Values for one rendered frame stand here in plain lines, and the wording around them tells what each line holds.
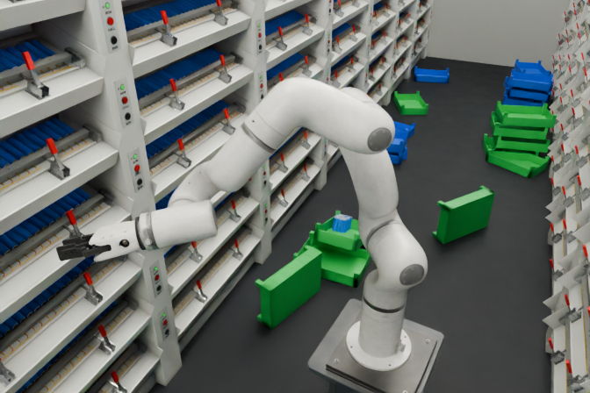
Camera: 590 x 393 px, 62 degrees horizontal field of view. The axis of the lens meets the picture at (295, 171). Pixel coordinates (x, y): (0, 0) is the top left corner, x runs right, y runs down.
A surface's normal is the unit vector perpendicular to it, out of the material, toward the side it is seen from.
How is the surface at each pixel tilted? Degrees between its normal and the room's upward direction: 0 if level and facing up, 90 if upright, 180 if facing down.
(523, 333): 0
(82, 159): 22
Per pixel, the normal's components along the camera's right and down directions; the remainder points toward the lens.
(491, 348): 0.00, -0.87
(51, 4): 0.84, 0.52
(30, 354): 0.35, -0.73
